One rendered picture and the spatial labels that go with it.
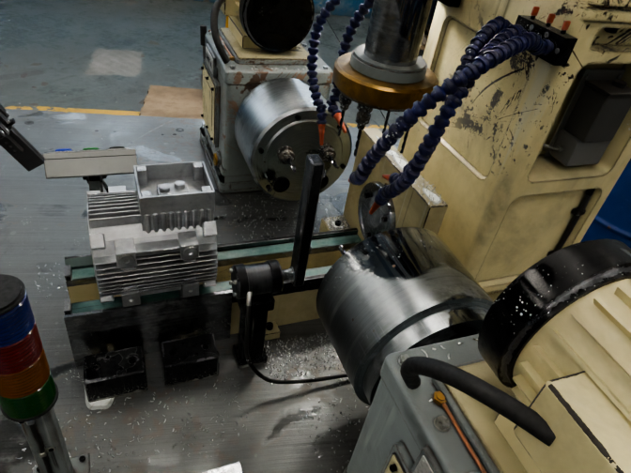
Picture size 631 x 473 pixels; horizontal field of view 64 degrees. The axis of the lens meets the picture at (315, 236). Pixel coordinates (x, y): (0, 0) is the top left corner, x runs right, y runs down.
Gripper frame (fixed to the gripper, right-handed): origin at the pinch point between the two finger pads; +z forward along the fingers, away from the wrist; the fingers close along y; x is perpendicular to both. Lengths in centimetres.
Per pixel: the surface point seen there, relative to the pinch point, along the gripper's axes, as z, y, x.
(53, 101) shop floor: 92, 274, 84
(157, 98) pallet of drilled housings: 112, 245, 20
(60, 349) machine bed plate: 32.9, -9.8, 19.0
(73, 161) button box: 12.9, 14.5, 0.9
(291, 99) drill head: 28, 21, -43
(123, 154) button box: 16.8, 15.2, -7.5
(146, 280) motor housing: 23.1, -15.1, -5.8
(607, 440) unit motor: 10, -70, -47
